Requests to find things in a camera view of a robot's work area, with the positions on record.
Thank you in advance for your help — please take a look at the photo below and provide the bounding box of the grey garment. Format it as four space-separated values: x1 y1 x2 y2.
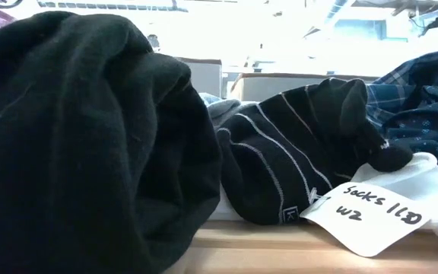
206 98 245 130

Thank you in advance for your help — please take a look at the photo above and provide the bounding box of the light blue garment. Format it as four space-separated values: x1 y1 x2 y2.
198 92 220 107

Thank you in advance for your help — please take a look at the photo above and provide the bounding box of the black sock with white stripes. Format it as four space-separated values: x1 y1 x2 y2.
214 78 414 226

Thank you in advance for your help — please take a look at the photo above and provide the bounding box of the large black garment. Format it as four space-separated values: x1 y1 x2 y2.
0 10 223 274

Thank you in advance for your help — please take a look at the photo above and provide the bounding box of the white handwritten paper tag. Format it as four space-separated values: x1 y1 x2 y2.
300 181 432 258

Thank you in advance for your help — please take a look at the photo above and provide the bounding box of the blue plaid garment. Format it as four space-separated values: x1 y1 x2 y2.
365 49 438 130

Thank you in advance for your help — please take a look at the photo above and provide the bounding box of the white sock with paper tag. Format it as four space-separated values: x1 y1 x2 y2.
350 151 438 256

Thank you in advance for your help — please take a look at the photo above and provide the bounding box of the beige fabric storage bin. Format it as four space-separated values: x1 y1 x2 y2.
173 56 223 98
229 72 380 103

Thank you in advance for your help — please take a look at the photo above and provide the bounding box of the black hanging dome lamp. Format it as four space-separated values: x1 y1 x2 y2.
146 33 162 51

